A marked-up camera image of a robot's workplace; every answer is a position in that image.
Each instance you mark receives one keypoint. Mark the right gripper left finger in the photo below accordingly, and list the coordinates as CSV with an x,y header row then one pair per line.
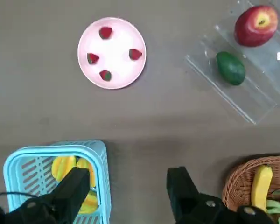
x,y
70,191

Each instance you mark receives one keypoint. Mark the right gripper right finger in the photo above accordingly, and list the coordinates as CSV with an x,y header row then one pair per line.
x,y
184,198

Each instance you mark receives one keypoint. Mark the yellow star fruit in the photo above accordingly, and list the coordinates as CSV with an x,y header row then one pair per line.
x,y
82,163
91,203
63,166

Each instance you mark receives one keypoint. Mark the brown wicker basket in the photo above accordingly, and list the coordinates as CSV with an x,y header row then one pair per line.
x,y
238,179

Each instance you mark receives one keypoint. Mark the blue plastic basket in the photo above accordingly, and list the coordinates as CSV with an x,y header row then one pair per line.
x,y
9,175

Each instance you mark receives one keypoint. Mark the yellow banana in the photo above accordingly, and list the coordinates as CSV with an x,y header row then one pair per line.
x,y
261,186

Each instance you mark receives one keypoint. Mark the pink dragon fruit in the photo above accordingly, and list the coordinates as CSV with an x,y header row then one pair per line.
x,y
275,204

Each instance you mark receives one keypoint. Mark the red strawberry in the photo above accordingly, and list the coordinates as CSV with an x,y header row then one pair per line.
x,y
135,54
105,32
105,75
92,58

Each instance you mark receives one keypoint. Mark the clear acrylic stepped stand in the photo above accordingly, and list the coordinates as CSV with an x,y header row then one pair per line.
x,y
259,98

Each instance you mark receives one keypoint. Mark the green avocado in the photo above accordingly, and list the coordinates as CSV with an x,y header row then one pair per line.
x,y
231,68

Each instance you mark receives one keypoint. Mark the pink round plate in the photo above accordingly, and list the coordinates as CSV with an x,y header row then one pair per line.
x,y
116,56

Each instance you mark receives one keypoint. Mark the red apple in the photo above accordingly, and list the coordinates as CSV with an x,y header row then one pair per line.
x,y
252,30

